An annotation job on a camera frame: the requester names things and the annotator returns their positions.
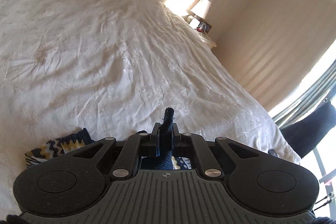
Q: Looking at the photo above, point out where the cream embroidered bedspread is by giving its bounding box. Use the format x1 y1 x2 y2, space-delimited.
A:
1 0 300 216

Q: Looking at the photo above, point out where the white mug on right nightstand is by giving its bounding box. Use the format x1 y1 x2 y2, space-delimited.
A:
189 18 200 30

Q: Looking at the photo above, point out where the dark chair by window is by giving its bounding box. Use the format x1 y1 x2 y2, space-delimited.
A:
279 101 336 159

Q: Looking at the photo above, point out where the navy yellow white patterned sweater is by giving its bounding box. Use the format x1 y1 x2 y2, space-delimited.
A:
25 107 191 170

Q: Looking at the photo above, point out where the right cream nightstand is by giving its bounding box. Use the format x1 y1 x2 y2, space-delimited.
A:
183 16 218 49

